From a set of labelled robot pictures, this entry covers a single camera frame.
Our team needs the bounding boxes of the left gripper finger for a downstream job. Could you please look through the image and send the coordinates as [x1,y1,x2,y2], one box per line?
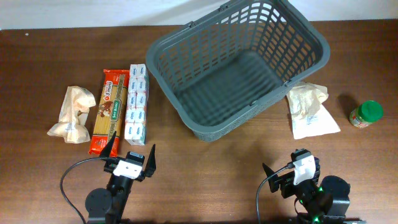
[144,144,156,177]
[99,131,117,158]

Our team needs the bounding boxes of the red spaghetti packet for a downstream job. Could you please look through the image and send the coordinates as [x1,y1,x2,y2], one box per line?
[88,70,129,157]

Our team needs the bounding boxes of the beige paper bag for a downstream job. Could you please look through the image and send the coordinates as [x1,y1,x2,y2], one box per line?
[287,82,341,140]
[47,86,96,144]

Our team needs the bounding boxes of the white tissue multipack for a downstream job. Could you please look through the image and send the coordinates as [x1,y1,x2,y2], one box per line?
[124,63,149,146]

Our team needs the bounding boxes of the green lid glass jar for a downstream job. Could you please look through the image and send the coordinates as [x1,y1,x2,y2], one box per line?
[349,100,384,128]

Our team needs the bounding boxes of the grey plastic shopping basket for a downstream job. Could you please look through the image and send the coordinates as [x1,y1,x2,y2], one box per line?
[146,0,330,142]

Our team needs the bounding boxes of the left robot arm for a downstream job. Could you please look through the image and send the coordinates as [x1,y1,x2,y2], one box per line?
[85,135,156,223]

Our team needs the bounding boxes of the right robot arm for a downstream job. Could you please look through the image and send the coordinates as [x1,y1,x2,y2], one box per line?
[256,149,351,224]

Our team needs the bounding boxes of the right black cable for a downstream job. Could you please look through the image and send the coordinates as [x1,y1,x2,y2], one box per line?
[256,164,295,224]

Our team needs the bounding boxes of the black cable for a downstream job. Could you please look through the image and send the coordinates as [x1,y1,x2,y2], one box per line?
[59,157,108,224]
[256,164,295,224]

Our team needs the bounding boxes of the left black cable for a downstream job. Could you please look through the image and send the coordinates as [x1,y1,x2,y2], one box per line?
[59,157,108,224]

